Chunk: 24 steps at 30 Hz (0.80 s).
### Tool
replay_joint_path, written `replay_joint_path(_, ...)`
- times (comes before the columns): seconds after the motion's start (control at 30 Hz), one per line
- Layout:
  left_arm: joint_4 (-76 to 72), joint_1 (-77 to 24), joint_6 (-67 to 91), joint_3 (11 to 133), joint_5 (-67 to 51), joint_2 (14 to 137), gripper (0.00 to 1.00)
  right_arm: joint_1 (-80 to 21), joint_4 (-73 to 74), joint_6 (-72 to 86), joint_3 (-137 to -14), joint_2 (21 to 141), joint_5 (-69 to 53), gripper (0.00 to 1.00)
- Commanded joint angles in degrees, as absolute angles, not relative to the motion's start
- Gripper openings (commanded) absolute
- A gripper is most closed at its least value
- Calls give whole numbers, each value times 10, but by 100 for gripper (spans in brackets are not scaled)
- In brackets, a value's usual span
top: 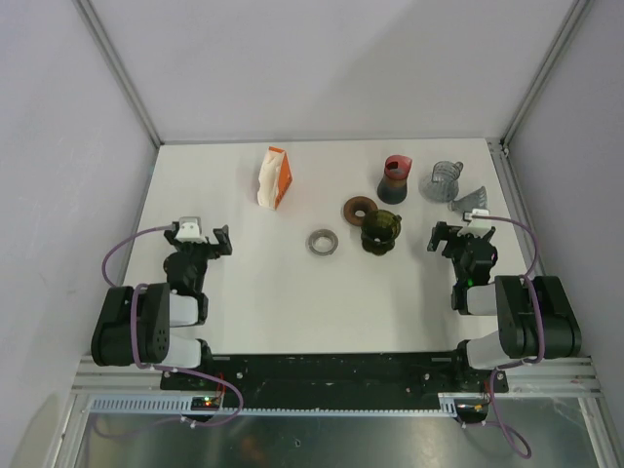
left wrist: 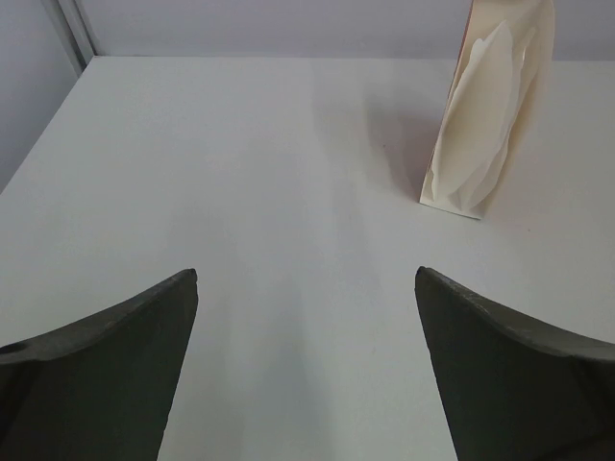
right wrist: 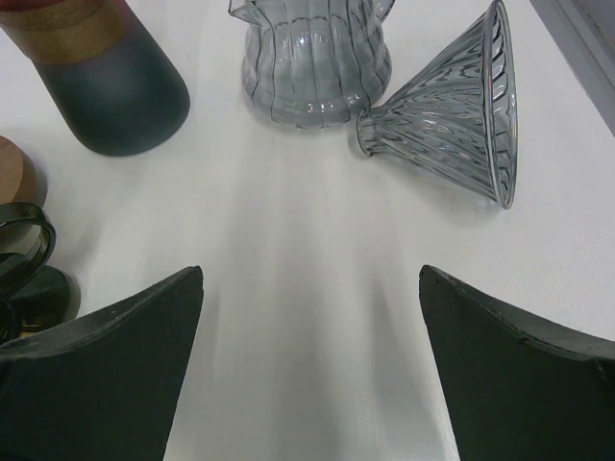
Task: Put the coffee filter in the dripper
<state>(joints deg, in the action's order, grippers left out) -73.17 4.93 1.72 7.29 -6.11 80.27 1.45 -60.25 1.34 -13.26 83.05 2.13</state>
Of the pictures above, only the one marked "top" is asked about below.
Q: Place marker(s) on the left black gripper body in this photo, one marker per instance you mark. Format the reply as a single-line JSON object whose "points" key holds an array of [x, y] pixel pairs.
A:
{"points": [[198, 253]]}

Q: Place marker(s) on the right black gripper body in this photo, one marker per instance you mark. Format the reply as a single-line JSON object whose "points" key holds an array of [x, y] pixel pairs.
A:
{"points": [[454, 249]]}

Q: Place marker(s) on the clear glass dripper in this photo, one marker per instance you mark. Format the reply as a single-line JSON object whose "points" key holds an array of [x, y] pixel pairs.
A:
{"points": [[441, 185]]}

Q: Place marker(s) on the orange coffee filter box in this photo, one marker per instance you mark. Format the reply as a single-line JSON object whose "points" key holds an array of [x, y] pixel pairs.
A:
{"points": [[274, 178]]}

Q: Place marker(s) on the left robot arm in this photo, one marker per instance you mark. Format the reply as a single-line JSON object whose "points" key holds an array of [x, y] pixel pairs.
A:
{"points": [[136, 324]]}

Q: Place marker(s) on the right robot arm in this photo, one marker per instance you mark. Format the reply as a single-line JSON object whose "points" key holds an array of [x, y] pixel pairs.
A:
{"points": [[528, 317]]}

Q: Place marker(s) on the clear glass funnel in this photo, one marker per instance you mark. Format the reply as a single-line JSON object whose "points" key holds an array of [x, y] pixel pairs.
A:
{"points": [[476, 200]]}

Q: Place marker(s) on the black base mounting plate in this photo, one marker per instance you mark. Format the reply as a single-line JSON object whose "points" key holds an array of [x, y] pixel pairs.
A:
{"points": [[374, 380]]}

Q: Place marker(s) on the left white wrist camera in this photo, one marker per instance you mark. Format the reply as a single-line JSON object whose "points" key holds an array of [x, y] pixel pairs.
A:
{"points": [[189, 230]]}

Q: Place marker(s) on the grey slotted cable duct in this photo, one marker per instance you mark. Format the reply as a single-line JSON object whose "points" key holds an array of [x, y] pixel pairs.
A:
{"points": [[200, 405]]}

